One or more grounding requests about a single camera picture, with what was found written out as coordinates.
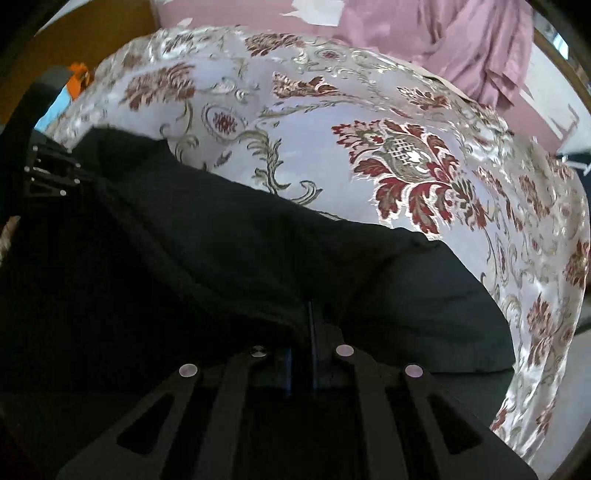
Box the wooden framed window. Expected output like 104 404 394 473
533 10 590 91

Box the orange blue brown pillow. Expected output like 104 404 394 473
34 62 94 133

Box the floral satin bedspread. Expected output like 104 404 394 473
47 27 590 463

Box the black garment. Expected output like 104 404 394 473
1 129 514 479

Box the wooden headboard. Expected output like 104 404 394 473
1 1 156 122

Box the pink curtain right panel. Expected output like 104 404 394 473
335 0 534 111

